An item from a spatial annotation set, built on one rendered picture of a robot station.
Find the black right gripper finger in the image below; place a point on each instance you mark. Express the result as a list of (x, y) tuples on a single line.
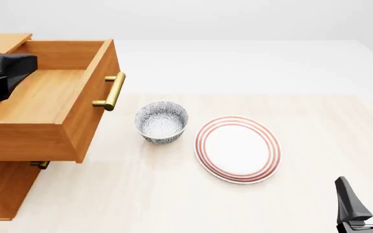
[(351, 204)]

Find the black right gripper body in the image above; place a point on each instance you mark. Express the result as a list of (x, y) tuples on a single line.
[(368, 227)]

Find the wooden drawer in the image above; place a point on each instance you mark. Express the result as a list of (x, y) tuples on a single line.
[(53, 97)]

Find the wooden cabinet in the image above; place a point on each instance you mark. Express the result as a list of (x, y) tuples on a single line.
[(2, 189)]

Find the white plate with red rings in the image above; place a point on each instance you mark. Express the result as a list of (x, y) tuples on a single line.
[(236, 149)]

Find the patterned blue-white bowl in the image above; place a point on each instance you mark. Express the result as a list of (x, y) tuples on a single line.
[(161, 123)]

